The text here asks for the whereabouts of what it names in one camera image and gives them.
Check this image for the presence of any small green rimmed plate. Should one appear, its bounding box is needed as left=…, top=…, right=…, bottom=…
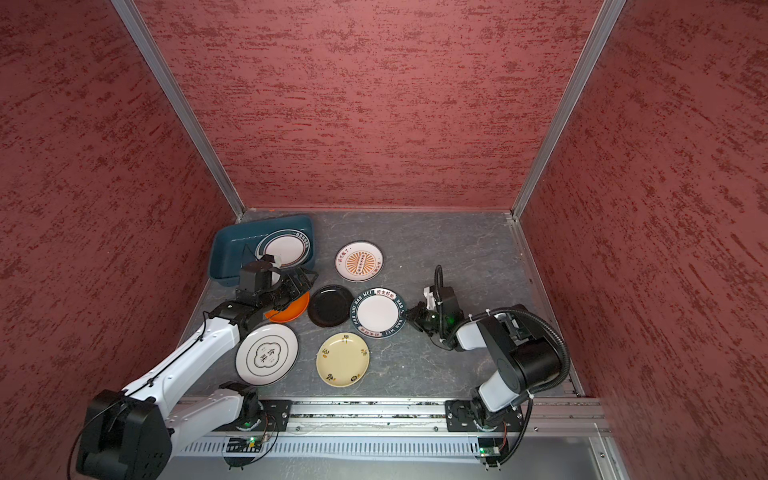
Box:
left=256, top=229, right=311, bottom=268

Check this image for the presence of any teal plastic bin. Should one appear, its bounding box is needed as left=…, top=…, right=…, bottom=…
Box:
left=209, top=215, right=314, bottom=287

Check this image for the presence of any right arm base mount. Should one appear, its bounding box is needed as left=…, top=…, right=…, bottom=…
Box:
left=444, top=400, right=524, bottom=433

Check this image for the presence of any circuit board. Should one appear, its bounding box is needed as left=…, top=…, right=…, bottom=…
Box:
left=225, top=437, right=262, bottom=456
left=477, top=437, right=503, bottom=458

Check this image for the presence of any white plate black flower outline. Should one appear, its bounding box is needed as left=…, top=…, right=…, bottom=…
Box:
left=235, top=323, right=299, bottom=386

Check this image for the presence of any left circuit board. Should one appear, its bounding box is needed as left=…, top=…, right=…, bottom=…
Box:
left=225, top=437, right=262, bottom=456

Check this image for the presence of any right circuit board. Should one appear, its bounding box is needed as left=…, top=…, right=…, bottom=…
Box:
left=477, top=437, right=503, bottom=458

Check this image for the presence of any right aluminium corner post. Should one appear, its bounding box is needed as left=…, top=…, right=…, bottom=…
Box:
left=511, top=0, right=626, bottom=222

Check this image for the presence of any orange sunburst pattern plate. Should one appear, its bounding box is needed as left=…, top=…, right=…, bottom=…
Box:
left=334, top=241, right=384, bottom=282

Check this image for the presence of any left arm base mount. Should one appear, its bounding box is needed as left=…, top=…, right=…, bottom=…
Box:
left=221, top=399, right=293, bottom=433

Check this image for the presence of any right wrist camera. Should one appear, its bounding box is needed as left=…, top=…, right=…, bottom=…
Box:
left=423, top=285, right=438, bottom=312

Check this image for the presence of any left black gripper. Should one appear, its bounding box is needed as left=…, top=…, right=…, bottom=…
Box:
left=259, top=267, right=319, bottom=313

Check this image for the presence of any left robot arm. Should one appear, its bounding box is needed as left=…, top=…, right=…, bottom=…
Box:
left=65, top=255, right=318, bottom=479

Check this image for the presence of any left aluminium corner post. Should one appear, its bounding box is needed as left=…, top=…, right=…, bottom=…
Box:
left=111, top=0, right=247, bottom=221

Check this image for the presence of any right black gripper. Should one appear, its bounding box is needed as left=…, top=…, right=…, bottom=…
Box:
left=400, top=301, right=447, bottom=336

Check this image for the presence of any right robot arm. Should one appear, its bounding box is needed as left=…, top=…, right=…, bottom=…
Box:
left=405, top=285, right=571, bottom=425

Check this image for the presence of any pale yellow plate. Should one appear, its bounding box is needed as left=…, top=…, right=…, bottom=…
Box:
left=315, top=332, right=370, bottom=388

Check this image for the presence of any green lettered rim plate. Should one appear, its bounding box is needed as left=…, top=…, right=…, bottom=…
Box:
left=350, top=287, right=407, bottom=339

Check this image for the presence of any aluminium corner post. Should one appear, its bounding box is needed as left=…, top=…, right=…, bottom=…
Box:
left=111, top=0, right=247, bottom=221
left=511, top=0, right=626, bottom=222

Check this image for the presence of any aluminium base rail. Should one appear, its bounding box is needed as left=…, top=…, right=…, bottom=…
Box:
left=260, top=397, right=611, bottom=437

